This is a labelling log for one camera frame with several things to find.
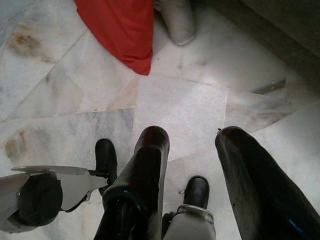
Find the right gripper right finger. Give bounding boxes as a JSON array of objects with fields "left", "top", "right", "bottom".
[{"left": 215, "top": 125, "right": 320, "bottom": 240}]

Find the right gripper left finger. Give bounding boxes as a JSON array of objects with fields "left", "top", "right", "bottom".
[{"left": 94, "top": 125, "right": 171, "bottom": 240}]

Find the red pillow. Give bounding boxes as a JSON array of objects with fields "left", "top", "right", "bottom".
[{"left": 73, "top": 0, "right": 155, "bottom": 76}]

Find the dark grey fabric sofa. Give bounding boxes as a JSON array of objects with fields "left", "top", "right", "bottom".
[{"left": 204, "top": 0, "right": 320, "bottom": 88}]

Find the black robot left foot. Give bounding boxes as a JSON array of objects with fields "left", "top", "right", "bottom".
[{"left": 94, "top": 138, "right": 118, "bottom": 197}]

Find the black robot foot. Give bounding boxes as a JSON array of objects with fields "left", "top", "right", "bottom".
[
  {"left": 94, "top": 138, "right": 118, "bottom": 197},
  {"left": 183, "top": 175, "right": 210, "bottom": 211}
]

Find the black robot right foot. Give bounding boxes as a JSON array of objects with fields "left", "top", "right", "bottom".
[{"left": 183, "top": 175, "right": 210, "bottom": 211}]

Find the silver robot right leg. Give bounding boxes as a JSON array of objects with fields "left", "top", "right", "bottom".
[{"left": 161, "top": 203, "right": 217, "bottom": 240}]

